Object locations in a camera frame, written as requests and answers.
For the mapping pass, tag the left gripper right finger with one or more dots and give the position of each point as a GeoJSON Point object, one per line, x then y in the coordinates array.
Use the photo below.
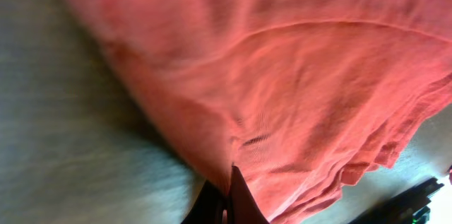
{"type": "Point", "coordinates": [241, 207]}

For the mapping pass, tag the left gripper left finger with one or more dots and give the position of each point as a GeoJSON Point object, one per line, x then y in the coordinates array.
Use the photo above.
{"type": "Point", "coordinates": [208, 207]}

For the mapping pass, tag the orange FRAM t-shirt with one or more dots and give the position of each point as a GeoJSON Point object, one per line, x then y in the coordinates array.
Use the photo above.
{"type": "Point", "coordinates": [303, 96]}

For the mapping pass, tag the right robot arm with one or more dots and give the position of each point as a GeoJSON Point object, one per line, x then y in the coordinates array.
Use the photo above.
{"type": "Point", "coordinates": [409, 207]}

